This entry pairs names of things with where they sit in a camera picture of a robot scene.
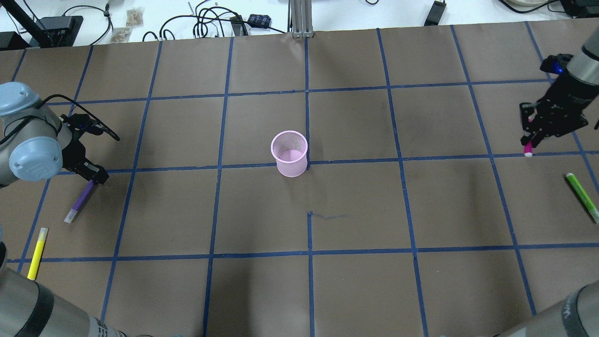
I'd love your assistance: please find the green highlighter pen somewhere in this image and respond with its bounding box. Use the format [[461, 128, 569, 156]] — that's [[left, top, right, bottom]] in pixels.
[[565, 173, 599, 224]]

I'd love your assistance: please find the black power adapter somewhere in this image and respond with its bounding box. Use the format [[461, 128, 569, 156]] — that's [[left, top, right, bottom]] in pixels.
[[424, 0, 446, 26]]

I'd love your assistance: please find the black camera stand base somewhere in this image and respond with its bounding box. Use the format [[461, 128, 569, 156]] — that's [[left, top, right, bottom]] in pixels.
[[36, 15, 84, 47]]

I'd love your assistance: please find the blue checkered adapter box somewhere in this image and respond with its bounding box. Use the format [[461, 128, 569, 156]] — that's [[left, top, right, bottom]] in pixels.
[[247, 14, 272, 29]]

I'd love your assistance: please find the purple pen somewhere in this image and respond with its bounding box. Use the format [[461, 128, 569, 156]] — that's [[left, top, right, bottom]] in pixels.
[[63, 180, 96, 224]]

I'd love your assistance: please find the pink mesh cup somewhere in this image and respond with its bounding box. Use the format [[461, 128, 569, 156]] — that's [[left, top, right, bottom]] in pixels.
[[270, 130, 308, 178]]

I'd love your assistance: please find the yellow highlighter pen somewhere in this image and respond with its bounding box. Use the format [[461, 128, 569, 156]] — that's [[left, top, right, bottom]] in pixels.
[[27, 227, 49, 281]]

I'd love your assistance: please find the small snack bag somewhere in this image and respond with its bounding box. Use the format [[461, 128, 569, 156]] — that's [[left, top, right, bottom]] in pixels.
[[125, 7, 144, 28], [110, 26, 131, 44]]

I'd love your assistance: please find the pink pen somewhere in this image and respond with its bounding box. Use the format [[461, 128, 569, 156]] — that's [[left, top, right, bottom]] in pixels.
[[522, 117, 533, 157]]

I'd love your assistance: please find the aluminium frame post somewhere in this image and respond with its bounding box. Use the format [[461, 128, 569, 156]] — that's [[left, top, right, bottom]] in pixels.
[[287, 0, 314, 38]]

